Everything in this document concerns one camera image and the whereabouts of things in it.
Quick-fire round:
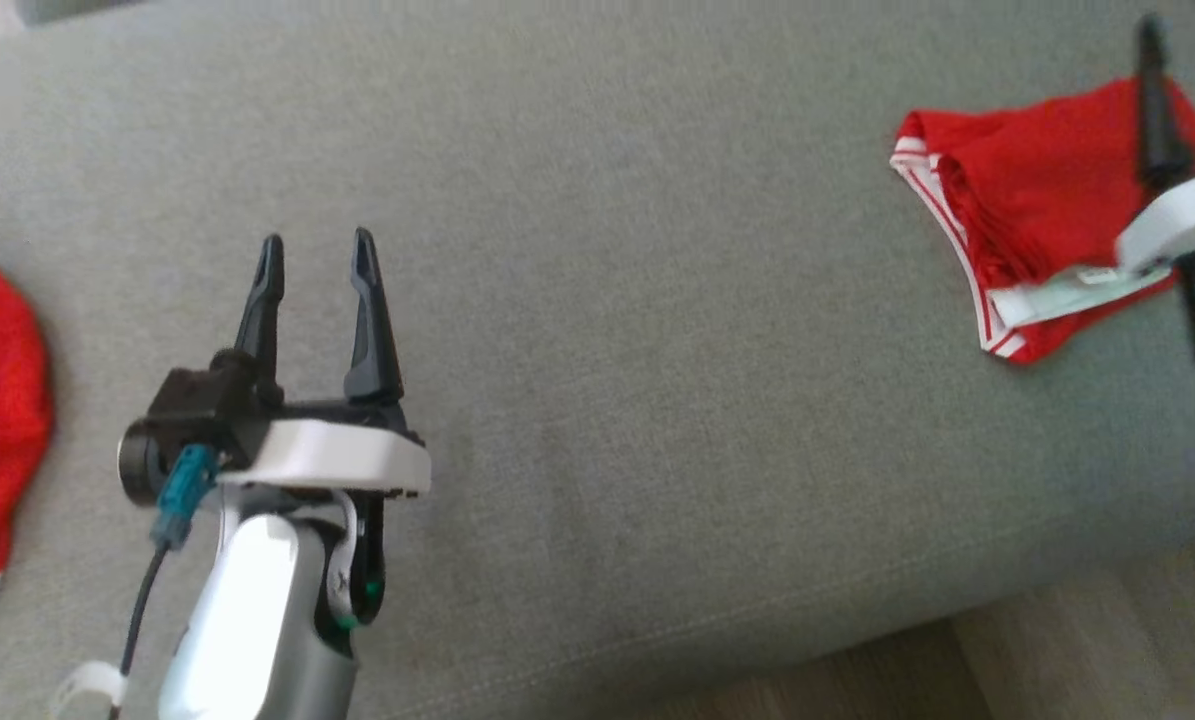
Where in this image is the thin black cable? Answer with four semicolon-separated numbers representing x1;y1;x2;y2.
115;545;174;693

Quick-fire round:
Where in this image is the large grey sofa seat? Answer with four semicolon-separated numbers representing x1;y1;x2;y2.
0;0;1195;720

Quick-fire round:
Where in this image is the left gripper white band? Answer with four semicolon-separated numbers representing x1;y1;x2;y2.
218;227;433;499

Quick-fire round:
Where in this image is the red garment with white trim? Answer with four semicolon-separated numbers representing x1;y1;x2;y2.
889;77;1195;364

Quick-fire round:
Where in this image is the white cable label tag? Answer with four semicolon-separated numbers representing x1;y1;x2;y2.
51;659;131;720

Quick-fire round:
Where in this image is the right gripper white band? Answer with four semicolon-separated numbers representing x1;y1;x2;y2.
1114;14;1195;275

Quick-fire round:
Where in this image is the teal cable connector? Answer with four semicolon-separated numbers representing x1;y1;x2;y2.
151;443;221;554

